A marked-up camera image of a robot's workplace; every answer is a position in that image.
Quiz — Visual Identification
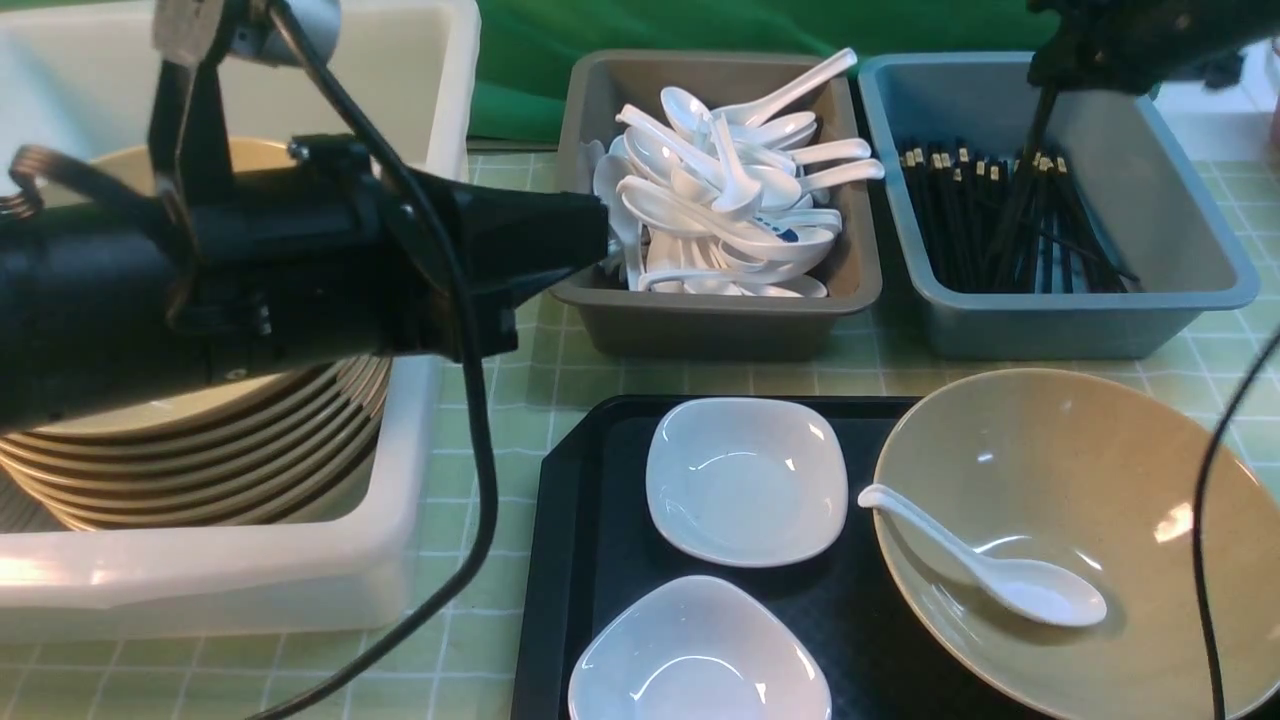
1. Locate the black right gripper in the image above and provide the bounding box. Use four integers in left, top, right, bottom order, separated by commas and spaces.
1027, 1, 1279, 96

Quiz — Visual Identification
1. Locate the tan noodle bowl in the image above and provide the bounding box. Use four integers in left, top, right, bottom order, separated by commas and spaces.
873, 368, 1279, 719

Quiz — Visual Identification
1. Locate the white soup spoon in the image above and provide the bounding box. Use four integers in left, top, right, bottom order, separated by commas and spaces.
858, 483, 1108, 628

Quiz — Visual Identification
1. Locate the white square dish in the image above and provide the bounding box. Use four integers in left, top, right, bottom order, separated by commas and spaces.
645, 397, 850, 569
567, 575, 835, 719

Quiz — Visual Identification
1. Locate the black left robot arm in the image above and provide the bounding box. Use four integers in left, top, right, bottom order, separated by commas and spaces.
3, 136, 608, 433

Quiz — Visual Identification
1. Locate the blue chopstick bin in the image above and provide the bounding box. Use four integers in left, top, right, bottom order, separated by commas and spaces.
858, 53, 1260, 361

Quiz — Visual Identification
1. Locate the pile of black chopsticks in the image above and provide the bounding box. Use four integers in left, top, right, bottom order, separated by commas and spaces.
899, 86, 1142, 295

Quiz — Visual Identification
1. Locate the pile of white spoons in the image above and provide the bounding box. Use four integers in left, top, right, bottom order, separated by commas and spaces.
575, 47, 884, 299

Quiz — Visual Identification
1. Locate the grey spoon bin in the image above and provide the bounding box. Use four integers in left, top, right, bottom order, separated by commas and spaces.
550, 49, 883, 361

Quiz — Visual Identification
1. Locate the green cloth backdrop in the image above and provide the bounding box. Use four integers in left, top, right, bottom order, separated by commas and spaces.
468, 1, 1056, 143

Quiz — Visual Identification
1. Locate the black serving tray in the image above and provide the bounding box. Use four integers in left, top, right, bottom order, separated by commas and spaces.
513, 396, 1061, 719

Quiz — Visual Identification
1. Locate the stack of tan bowls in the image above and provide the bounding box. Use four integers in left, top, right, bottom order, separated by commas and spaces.
0, 138, 393, 530

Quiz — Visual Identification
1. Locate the white plastic tub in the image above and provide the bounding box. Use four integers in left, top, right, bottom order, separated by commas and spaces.
1, 1, 481, 644

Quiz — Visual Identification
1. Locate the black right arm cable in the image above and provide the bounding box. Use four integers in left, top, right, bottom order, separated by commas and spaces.
1192, 331, 1280, 720

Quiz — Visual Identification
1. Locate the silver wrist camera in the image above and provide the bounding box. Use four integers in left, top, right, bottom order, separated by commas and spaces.
152, 0, 343, 69

